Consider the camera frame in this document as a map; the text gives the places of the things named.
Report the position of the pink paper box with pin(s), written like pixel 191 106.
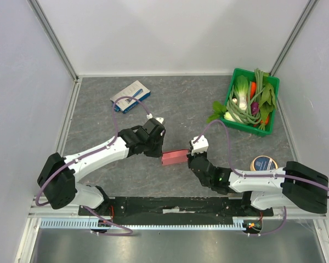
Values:
pixel 174 157

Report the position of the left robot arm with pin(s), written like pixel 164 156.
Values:
pixel 60 177

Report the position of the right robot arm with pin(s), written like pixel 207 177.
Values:
pixel 294 185

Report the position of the blue razor box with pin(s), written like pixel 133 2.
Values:
pixel 125 98

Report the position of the toy green beans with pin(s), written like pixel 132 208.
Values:
pixel 259 77

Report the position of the toy bok choy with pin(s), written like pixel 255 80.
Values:
pixel 235 109

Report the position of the toy carrot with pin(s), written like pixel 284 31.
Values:
pixel 253 89

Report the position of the masking tape roll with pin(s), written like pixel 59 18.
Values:
pixel 262 163

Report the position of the toy spinach leaf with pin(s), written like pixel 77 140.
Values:
pixel 267 101

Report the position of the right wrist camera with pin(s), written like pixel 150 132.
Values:
pixel 198 145

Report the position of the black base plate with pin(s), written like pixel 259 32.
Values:
pixel 178 210

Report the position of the slotted cable duct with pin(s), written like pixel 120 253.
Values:
pixel 96 224

